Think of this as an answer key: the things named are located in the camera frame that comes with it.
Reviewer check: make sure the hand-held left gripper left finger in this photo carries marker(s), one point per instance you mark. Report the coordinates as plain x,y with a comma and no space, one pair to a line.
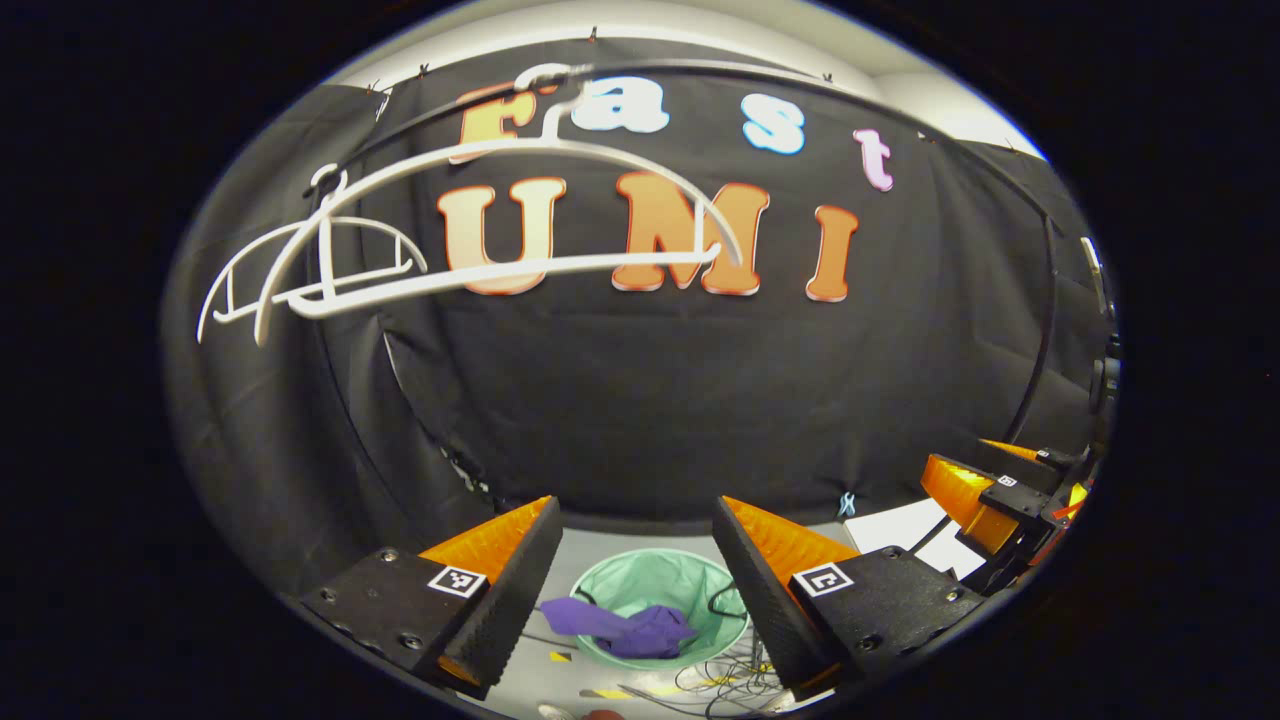
515,590

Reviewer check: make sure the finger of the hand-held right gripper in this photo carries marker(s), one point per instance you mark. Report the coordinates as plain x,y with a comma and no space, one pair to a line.
970,500
1020,452

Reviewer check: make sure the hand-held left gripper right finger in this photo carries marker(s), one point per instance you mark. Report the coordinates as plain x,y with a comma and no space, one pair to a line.
760,590

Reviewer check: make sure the green laundry hamper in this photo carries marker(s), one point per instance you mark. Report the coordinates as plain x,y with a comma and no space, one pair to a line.
650,585

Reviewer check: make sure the white plastic clothes hanger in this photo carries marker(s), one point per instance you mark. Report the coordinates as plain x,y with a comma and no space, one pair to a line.
600,263
325,235

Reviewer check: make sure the white floor board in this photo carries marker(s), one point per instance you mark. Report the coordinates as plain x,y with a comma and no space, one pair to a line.
900,530

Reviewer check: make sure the teal plastic clip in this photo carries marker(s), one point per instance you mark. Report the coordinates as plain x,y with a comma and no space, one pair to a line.
847,504

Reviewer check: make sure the black backdrop cloth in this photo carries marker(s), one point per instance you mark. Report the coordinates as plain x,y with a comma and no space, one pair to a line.
650,400

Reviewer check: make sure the row of small cloth clips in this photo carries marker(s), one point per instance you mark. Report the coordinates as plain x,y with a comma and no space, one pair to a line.
592,35

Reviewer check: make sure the black clothes rail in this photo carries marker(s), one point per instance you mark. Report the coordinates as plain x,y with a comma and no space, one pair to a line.
700,68

